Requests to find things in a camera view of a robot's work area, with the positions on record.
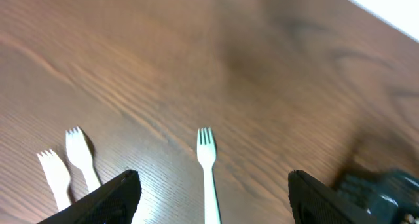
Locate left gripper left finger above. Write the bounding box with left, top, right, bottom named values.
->
left=39, top=170, right=141, bottom=224

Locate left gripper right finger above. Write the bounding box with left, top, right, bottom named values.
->
left=288, top=170, right=378, bottom=224

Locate white plastic fork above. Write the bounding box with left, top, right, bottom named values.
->
left=37, top=149, right=71, bottom=211
left=65, top=126, right=101, bottom=193

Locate teal handled plastic fork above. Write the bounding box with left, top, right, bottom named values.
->
left=196, top=128, right=221, bottom=224

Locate black plastic basket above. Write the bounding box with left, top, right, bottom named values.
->
left=333, top=170, right=418, bottom=224

